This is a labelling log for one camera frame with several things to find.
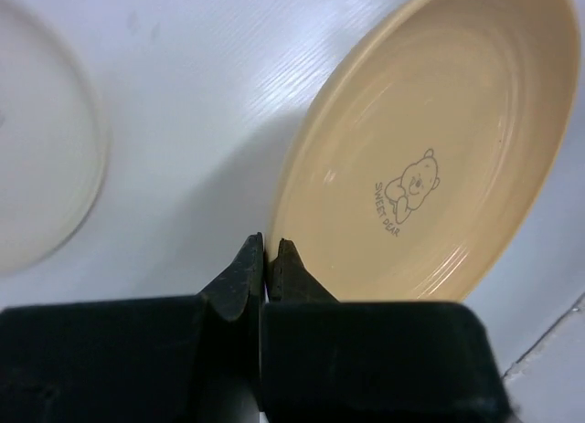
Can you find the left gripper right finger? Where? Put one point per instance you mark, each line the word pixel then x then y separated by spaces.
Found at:
pixel 323 360

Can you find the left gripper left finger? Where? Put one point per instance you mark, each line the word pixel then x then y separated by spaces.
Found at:
pixel 190 358

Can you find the yellow plate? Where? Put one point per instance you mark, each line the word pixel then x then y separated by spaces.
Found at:
pixel 422 154

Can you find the cream plate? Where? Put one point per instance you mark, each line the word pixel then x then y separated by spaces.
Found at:
pixel 55 139

